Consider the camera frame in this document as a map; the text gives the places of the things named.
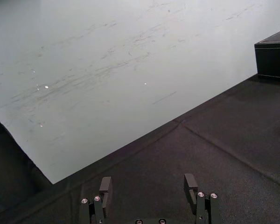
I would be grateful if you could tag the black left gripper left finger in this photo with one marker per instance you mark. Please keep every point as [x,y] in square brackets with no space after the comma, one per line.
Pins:
[104,200]

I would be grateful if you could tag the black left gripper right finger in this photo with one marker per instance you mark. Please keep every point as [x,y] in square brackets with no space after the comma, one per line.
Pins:
[201,205]

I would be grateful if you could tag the black table cloth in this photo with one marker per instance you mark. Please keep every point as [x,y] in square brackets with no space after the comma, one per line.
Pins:
[177,168]

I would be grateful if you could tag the black tissue box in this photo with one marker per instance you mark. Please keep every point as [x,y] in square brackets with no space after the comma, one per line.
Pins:
[273,56]

